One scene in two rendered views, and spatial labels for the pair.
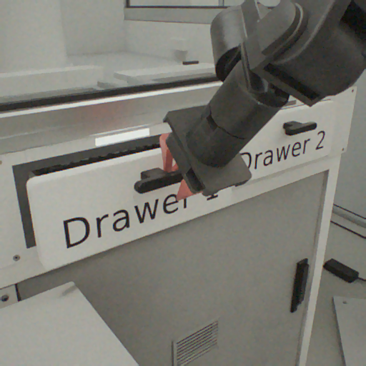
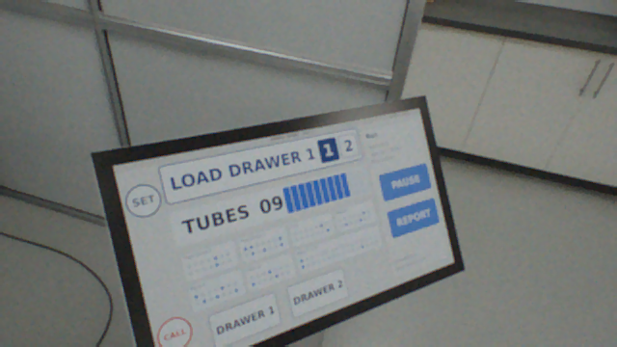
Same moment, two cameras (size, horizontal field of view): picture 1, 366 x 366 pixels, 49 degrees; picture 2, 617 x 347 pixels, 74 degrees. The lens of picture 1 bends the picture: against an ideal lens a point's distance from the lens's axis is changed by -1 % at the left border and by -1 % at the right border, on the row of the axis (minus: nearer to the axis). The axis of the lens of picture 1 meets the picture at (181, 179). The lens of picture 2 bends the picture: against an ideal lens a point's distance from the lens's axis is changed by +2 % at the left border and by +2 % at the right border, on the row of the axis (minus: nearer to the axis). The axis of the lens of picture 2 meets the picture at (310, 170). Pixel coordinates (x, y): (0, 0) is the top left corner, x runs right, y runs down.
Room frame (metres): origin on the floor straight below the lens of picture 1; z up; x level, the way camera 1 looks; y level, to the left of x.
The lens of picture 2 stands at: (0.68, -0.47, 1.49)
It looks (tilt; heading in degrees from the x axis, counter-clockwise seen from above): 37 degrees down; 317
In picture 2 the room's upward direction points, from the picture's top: 6 degrees clockwise
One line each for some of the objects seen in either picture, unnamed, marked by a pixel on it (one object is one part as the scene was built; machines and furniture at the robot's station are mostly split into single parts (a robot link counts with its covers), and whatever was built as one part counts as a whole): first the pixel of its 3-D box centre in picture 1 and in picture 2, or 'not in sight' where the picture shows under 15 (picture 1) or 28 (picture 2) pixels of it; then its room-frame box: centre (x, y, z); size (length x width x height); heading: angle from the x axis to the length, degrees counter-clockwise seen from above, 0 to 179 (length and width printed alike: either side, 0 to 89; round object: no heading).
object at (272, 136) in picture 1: (282, 140); not in sight; (0.70, -0.18, 0.87); 0.29 x 0.02 x 0.11; 126
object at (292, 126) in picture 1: (295, 126); not in sight; (0.68, -0.20, 0.91); 0.07 x 0.04 x 0.01; 126
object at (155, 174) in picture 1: (156, 177); not in sight; (0.45, 0.03, 0.91); 0.07 x 0.04 x 0.01; 126
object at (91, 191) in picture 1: (146, 194); not in sight; (0.48, 0.05, 0.87); 0.29 x 0.02 x 0.11; 126
